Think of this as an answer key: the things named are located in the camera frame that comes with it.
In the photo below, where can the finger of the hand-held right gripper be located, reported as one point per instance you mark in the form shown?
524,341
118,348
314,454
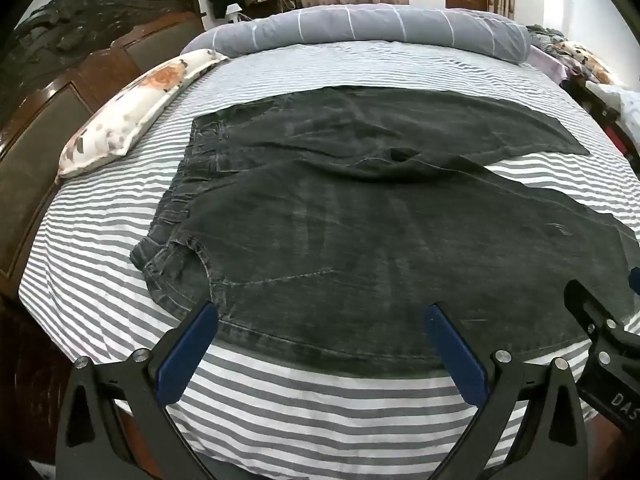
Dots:
587,305
635,280

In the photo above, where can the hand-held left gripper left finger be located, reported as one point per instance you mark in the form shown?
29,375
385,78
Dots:
186,357

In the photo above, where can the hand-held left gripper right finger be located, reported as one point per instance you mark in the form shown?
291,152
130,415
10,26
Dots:
457,357

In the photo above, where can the black denim pants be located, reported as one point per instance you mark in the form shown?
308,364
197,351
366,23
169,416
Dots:
350,260

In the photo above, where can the grey white striped bed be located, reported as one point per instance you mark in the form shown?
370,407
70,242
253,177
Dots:
300,410

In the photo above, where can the white bedding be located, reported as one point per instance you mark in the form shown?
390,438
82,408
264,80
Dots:
617,102

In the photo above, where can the pile of patterned bedding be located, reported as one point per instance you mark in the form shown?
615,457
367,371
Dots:
582,60

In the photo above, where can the dark grey plaid cloth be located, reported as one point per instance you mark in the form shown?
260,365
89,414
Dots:
545,37

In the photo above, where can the floral cream pillow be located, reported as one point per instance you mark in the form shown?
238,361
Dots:
130,105

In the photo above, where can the carved dark wooden headboard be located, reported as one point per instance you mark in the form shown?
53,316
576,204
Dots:
45,125

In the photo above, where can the grey checked rolled duvet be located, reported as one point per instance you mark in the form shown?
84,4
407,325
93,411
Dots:
375,25

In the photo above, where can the white bedside device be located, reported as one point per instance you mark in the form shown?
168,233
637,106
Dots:
233,12

